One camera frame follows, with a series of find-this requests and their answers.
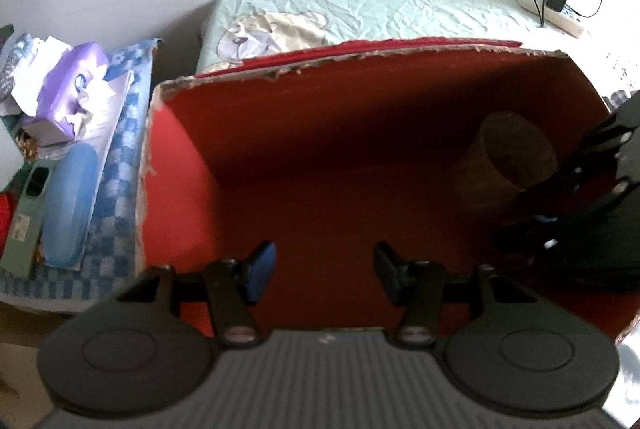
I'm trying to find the white power strip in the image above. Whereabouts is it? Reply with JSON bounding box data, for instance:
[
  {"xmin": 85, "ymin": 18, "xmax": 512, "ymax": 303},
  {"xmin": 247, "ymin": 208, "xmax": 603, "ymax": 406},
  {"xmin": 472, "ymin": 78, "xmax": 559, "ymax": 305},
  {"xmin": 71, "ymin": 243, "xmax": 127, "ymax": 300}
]
[{"xmin": 515, "ymin": 0, "xmax": 585, "ymax": 38}]

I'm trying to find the white flat box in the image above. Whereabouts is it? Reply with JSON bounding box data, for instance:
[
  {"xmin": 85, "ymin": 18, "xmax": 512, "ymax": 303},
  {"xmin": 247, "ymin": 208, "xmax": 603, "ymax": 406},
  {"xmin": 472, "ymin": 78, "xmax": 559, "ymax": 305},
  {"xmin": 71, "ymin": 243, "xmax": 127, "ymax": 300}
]
[{"xmin": 0, "ymin": 129, "xmax": 24, "ymax": 196}]

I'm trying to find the white purple booklet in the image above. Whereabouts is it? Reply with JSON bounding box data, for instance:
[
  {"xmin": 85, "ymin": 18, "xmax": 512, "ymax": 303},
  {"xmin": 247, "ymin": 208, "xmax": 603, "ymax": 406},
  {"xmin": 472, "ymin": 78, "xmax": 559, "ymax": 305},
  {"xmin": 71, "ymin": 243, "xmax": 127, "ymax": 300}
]
[{"xmin": 75, "ymin": 69, "xmax": 135, "ymax": 260}]

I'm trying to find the purple tissue pack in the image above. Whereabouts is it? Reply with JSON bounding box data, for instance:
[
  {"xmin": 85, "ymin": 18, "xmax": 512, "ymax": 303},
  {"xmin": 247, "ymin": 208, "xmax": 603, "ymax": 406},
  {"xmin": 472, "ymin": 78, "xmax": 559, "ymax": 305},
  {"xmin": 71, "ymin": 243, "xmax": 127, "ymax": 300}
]
[{"xmin": 22, "ymin": 42, "xmax": 111, "ymax": 146}]

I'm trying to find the dark checkered cloth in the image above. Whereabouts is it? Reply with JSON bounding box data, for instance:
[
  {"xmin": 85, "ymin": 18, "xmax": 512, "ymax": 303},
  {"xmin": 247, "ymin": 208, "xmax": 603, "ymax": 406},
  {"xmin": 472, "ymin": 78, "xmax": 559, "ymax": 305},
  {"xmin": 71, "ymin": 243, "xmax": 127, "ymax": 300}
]
[{"xmin": 602, "ymin": 89, "xmax": 640, "ymax": 113}]

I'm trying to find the brown paper cup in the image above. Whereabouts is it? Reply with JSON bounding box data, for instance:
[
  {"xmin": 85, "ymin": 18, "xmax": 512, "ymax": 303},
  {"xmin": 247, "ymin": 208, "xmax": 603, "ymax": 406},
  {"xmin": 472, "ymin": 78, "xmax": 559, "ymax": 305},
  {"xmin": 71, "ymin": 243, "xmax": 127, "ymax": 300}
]
[{"xmin": 457, "ymin": 110, "xmax": 559, "ymax": 215}]

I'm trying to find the green phone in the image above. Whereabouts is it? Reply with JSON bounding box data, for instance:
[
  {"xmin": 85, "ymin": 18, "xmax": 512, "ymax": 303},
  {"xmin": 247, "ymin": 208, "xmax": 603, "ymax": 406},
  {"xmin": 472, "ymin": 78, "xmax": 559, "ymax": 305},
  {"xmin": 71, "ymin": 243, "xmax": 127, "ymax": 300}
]
[{"xmin": 0, "ymin": 162, "xmax": 52, "ymax": 280}]

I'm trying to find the blue checkered cloth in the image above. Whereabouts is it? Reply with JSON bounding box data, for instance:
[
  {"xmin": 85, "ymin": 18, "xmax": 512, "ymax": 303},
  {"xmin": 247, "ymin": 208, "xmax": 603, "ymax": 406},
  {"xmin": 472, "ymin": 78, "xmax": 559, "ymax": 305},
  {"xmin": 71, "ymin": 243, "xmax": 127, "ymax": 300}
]
[{"xmin": 0, "ymin": 38, "xmax": 165, "ymax": 306}]

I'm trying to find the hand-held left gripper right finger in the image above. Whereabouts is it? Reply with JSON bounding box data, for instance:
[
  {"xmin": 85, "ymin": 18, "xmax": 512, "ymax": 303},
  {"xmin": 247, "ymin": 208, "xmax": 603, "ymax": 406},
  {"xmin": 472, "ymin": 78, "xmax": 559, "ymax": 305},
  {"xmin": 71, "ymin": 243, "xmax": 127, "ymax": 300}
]
[{"xmin": 374, "ymin": 241, "xmax": 539, "ymax": 351}]

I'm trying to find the light green printed bed sheet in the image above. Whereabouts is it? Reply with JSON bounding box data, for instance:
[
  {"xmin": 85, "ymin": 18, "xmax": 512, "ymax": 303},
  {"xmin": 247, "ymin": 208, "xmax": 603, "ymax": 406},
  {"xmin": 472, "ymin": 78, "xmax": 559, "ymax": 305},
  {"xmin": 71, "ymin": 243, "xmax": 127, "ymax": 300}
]
[{"xmin": 195, "ymin": 0, "xmax": 587, "ymax": 77}]

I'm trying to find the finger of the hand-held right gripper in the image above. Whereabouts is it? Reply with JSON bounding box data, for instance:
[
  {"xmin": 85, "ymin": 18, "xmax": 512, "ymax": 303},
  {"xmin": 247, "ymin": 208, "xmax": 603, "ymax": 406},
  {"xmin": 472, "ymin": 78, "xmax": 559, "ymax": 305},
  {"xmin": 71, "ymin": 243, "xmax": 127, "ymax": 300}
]
[
  {"xmin": 554, "ymin": 95, "xmax": 640, "ymax": 190},
  {"xmin": 496, "ymin": 179, "xmax": 640, "ymax": 261}
]

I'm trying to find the red cardboard box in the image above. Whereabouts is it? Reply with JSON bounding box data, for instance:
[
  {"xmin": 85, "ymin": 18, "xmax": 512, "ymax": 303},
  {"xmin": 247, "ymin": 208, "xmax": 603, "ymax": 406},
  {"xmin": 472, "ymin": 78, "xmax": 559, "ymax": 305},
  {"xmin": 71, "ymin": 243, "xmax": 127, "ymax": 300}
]
[{"xmin": 134, "ymin": 37, "xmax": 640, "ymax": 345}]

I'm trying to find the crumpled white paper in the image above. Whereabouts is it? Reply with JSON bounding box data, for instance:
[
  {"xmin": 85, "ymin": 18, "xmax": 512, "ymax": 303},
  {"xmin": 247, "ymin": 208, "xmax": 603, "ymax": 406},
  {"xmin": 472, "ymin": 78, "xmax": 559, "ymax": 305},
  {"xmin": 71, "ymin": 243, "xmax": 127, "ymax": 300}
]
[{"xmin": 10, "ymin": 36, "xmax": 74, "ymax": 116}]

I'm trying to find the blue glasses case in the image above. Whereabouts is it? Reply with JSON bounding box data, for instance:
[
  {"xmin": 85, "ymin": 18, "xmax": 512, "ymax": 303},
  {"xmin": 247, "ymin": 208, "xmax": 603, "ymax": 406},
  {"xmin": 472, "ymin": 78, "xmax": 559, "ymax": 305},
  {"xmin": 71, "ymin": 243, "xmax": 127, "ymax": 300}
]
[{"xmin": 41, "ymin": 142, "xmax": 100, "ymax": 269}]

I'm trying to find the grey patterned cloth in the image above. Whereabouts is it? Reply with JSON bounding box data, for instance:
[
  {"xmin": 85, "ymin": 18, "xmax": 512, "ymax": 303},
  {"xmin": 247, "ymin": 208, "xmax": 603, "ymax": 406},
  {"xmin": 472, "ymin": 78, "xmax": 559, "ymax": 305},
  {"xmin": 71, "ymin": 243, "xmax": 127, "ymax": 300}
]
[{"xmin": 0, "ymin": 32, "xmax": 37, "ymax": 115}]

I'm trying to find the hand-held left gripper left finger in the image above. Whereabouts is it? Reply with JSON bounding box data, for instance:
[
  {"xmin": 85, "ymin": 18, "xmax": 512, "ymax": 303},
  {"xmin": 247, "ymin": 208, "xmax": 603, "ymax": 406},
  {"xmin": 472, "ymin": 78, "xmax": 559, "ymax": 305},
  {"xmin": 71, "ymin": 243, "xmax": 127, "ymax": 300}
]
[{"xmin": 116, "ymin": 240, "xmax": 277, "ymax": 351}]

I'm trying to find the red object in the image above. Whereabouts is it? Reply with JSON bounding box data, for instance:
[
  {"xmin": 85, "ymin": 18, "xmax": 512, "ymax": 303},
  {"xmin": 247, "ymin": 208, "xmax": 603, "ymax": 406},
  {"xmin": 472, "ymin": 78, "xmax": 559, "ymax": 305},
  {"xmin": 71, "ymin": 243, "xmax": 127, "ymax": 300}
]
[{"xmin": 0, "ymin": 192, "xmax": 14, "ymax": 256}]

